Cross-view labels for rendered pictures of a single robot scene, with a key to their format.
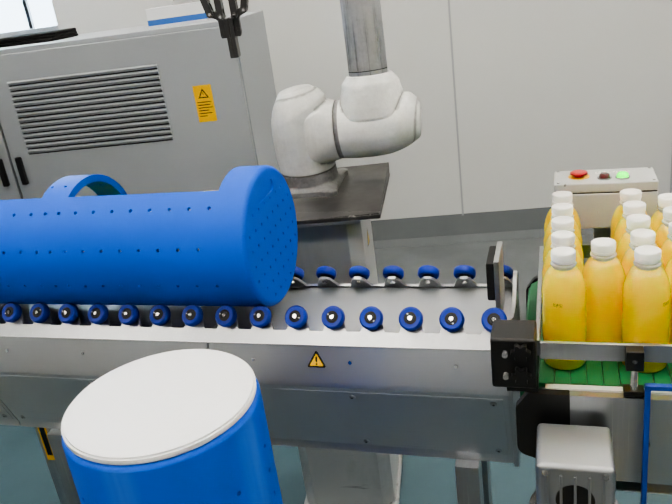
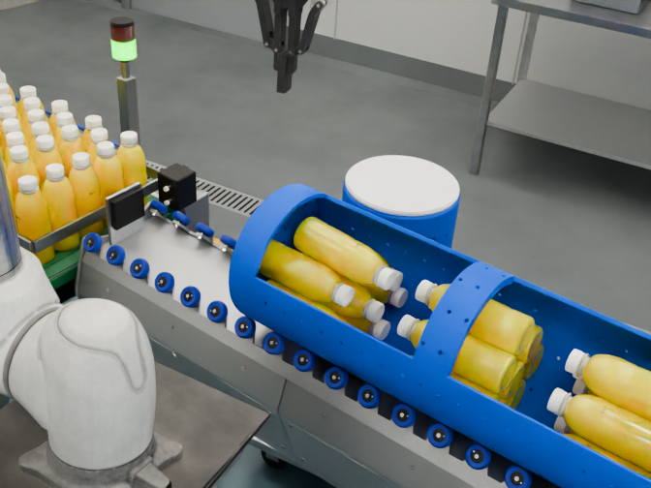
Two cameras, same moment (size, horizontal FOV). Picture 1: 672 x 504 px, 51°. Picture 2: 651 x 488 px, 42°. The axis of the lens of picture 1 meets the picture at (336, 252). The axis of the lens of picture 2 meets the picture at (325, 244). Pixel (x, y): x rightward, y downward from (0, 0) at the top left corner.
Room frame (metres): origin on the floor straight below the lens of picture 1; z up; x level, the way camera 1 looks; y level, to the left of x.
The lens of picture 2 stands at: (2.68, 0.59, 2.06)
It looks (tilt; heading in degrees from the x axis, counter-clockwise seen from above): 34 degrees down; 195
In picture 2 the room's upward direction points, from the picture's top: 4 degrees clockwise
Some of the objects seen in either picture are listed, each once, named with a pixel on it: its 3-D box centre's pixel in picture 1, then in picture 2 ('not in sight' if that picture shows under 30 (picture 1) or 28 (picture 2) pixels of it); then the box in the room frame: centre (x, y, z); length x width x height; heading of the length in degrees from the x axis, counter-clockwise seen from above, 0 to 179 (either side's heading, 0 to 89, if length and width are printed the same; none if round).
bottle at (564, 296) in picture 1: (563, 311); (132, 174); (1.05, -0.36, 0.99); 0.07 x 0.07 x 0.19
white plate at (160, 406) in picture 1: (161, 400); (402, 184); (0.89, 0.28, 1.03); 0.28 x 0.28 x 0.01
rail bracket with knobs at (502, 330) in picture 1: (515, 355); (175, 189); (1.01, -0.27, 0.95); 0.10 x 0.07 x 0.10; 161
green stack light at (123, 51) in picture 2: not in sight; (123, 47); (0.75, -0.54, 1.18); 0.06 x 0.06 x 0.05
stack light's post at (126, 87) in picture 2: not in sight; (139, 243); (0.75, -0.54, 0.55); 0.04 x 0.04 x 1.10; 71
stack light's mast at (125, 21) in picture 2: not in sight; (124, 49); (0.75, -0.54, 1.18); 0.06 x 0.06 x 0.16
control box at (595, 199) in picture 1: (603, 197); not in sight; (1.42, -0.58, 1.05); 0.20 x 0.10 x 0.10; 71
